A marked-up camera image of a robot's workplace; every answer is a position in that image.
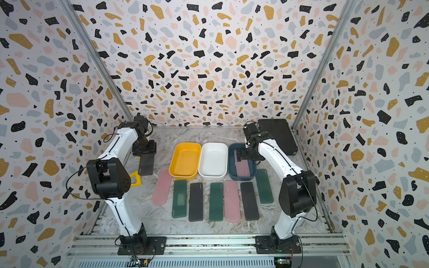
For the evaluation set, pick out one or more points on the light green pencil case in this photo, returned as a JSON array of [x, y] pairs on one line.
[[179, 209]]

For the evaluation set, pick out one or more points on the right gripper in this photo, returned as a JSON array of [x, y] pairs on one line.
[[241, 151]]

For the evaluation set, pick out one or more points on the dark grey pencil case right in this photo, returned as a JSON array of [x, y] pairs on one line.
[[249, 201]]

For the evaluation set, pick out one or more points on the dark grey pencil case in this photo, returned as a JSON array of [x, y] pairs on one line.
[[249, 201], [196, 202]]

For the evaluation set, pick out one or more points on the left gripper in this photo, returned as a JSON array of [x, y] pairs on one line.
[[152, 148]]

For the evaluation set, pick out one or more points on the yellow triangular block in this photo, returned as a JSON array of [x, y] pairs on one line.
[[136, 179]]

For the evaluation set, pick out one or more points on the yellow storage box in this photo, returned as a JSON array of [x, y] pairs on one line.
[[185, 161]]

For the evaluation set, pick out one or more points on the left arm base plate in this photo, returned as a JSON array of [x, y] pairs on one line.
[[152, 245]]

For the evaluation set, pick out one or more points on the dark teal storage box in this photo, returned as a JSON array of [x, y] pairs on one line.
[[232, 165]]

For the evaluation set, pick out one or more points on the pink pencil case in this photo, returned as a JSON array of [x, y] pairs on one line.
[[242, 169], [162, 188], [231, 202]]

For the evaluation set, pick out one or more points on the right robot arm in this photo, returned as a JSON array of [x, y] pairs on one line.
[[297, 194]]

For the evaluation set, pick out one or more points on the white storage box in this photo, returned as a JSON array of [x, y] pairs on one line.
[[213, 161]]

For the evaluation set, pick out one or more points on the black briefcase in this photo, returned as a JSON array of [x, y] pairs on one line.
[[280, 130]]

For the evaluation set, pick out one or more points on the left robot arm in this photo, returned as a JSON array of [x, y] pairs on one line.
[[110, 180]]

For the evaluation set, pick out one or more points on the dark grey pencil case left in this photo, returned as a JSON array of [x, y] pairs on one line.
[[196, 202]]

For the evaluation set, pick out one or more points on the black pencil case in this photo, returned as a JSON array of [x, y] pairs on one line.
[[146, 164]]

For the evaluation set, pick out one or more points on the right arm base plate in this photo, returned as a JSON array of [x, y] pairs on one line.
[[272, 244]]

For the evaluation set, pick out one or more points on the aluminium rail frame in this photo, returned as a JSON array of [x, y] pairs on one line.
[[319, 250]]

